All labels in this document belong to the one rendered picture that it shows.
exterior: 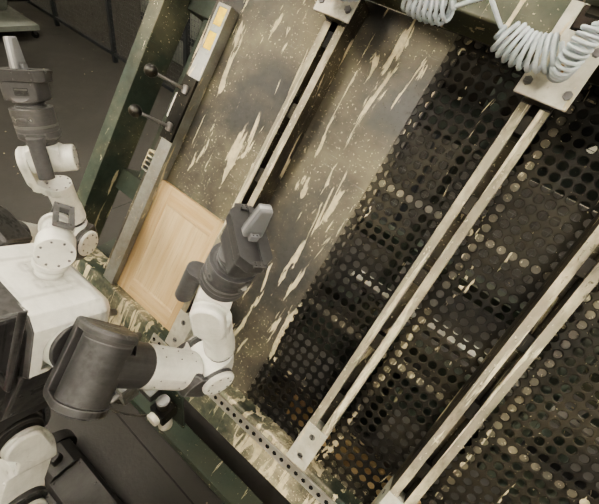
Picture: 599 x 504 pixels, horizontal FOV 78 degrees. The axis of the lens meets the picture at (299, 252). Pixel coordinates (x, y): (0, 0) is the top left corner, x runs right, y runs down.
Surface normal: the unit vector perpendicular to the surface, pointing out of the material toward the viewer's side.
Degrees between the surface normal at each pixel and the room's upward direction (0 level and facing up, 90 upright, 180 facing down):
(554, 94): 60
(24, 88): 78
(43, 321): 47
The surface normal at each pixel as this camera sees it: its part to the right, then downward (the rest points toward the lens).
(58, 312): 0.83, -0.26
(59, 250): 0.44, 0.54
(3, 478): -0.45, 0.11
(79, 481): 0.21, -0.71
